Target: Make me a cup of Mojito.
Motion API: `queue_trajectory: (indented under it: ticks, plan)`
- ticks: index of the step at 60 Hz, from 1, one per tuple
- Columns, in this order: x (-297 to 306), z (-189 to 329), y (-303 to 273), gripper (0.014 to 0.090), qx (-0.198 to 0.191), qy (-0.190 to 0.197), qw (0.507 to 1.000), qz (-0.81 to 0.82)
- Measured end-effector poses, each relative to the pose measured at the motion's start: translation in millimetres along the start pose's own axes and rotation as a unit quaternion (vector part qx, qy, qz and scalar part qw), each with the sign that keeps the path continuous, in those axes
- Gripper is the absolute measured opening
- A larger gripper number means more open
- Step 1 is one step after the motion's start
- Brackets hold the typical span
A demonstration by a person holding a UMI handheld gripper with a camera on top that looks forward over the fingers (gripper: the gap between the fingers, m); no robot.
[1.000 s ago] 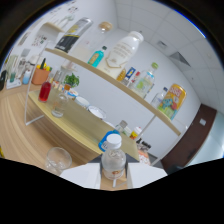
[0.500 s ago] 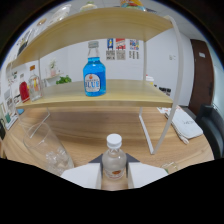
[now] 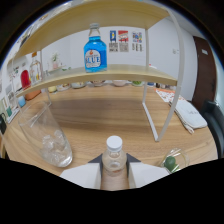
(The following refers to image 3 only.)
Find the glass bowl with limes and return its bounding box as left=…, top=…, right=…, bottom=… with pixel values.
left=159, top=148, right=191, bottom=174

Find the clear bottle white cap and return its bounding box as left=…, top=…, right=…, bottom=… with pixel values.
left=99, top=135, right=130, bottom=192

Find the light blue cup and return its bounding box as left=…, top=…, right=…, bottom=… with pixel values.
left=17, top=95, right=27, bottom=108

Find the clear glass with ice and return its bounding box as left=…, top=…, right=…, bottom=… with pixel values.
left=18, top=101, right=74, bottom=168

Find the white pouch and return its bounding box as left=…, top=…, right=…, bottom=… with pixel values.
left=169, top=99, right=208, bottom=134

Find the orange patterned paper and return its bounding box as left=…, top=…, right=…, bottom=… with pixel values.
left=154, top=88, right=184, bottom=104

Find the white bowl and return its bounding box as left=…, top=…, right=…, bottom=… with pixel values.
left=91, top=79, right=106, bottom=87

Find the black handbag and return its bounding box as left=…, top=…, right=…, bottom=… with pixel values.
left=0, top=113, right=8, bottom=135

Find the red liquid bottle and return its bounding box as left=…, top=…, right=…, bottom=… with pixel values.
left=20, top=69, right=32, bottom=90

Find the clear bottle orange cap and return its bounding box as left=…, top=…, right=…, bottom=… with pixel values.
left=29, top=51, right=43, bottom=86

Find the brown door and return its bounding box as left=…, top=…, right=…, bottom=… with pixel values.
left=191, top=35, right=214, bottom=113

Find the small potted plant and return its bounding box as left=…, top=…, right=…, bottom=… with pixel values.
left=50, top=52, right=61, bottom=70

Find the blue liquid bottle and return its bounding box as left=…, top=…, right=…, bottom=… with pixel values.
left=83, top=22, right=108, bottom=74

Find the two-tier wooden shelf rack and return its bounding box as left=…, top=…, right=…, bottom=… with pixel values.
left=6, top=0, right=186, bottom=143

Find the multicolour wall poster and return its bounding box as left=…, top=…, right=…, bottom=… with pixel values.
left=131, top=31, right=144, bottom=53

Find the red wall poster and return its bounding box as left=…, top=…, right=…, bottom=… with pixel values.
left=117, top=30, right=130, bottom=53

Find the blue wall poster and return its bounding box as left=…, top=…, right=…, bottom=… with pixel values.
left=109, top=30, right=118, bottom=53

